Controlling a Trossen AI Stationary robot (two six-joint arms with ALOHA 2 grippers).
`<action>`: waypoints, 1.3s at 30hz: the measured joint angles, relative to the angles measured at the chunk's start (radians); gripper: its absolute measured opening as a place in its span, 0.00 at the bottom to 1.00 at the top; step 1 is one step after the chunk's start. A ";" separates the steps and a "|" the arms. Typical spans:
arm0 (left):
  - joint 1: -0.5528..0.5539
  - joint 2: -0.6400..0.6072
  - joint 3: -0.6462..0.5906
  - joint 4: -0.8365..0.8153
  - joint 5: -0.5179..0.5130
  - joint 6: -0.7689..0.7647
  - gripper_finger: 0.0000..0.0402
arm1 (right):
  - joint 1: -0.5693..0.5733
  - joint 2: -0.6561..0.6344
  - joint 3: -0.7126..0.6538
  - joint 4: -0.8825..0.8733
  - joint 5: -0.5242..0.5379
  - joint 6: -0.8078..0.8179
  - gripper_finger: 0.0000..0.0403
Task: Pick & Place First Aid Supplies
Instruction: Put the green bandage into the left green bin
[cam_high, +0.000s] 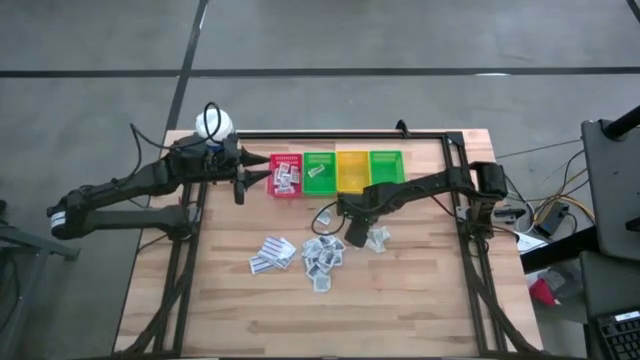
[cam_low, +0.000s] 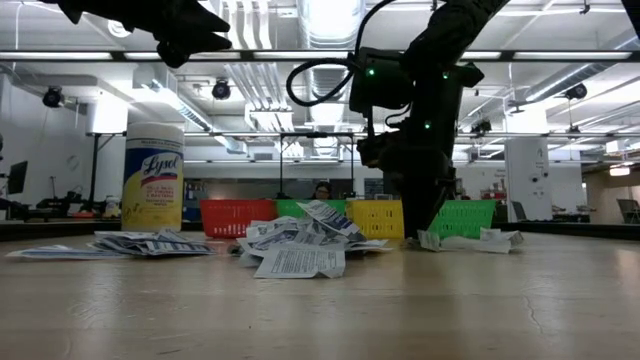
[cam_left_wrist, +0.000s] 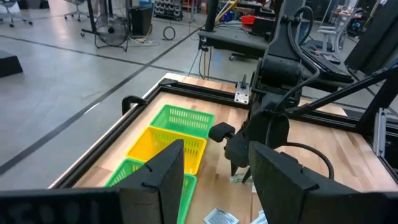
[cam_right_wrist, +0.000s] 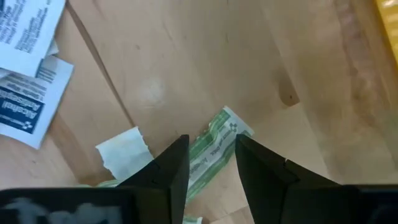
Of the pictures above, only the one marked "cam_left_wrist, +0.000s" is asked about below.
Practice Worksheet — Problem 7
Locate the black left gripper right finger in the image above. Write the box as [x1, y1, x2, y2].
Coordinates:
[248, 142, 352, 224]

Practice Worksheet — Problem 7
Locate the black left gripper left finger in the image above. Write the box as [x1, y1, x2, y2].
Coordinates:
[113, 139, 185, 224]

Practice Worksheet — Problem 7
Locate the white green first aid packet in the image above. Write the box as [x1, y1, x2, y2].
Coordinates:
[229, 174, 253, 184]

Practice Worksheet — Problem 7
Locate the white navy wipe packet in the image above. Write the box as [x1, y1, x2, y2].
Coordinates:
[203, 207, 239, 224]
[250, 208, 269, 224]

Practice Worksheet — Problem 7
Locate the green plastic basket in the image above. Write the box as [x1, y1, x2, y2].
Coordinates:
[149, 104, 216, 140]
[104, 157, 198, 224]

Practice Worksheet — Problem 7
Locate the yellow plastic basket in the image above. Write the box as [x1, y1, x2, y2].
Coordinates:
[126, 126, 208, 175]

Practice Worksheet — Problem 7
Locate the black clamp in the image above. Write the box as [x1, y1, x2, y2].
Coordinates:
[121, 95, 149, 116]

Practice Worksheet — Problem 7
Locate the black keyboard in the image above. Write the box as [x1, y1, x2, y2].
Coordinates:
[300, 45, 354, 83]

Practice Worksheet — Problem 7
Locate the grey side table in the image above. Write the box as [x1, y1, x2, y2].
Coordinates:
[197, 27, 271, 60]

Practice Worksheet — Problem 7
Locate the red bin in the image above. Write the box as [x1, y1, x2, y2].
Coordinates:
[241, 14, 256, 29]

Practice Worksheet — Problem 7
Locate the white office chair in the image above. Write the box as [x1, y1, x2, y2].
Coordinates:
[317, 9, 358, 55]

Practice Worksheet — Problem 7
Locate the black pole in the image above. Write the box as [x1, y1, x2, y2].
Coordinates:
[204, 0, 220, 32]

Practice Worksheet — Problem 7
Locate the black panel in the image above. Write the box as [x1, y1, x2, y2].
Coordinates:
[343, 0, 398, 75]

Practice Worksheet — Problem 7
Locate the shelf with storage bins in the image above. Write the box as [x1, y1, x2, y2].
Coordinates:
[153, 0, 183, 21]

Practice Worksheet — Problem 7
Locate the black floor fan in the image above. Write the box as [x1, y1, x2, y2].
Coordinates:
[94, 12, 130, 52]

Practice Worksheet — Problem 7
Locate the black box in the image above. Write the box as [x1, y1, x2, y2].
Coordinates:
[128, 5, 152, 37]

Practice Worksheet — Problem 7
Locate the black ramp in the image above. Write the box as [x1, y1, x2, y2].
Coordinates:
[0, 49, 24, 78]

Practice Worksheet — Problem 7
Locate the grey swivel chair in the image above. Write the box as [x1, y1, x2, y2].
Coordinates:
[0, 0, 34, 28]

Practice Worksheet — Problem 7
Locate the silver metal bracket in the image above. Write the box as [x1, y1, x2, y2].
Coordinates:
[233, 81, 251, 105]
[373, 108, 387, 158]

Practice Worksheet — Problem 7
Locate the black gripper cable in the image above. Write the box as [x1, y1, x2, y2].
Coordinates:
[279, 142, 335, 180]

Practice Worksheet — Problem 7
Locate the black cable coil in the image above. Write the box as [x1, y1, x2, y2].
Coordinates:
[162, 26, 177, 41]

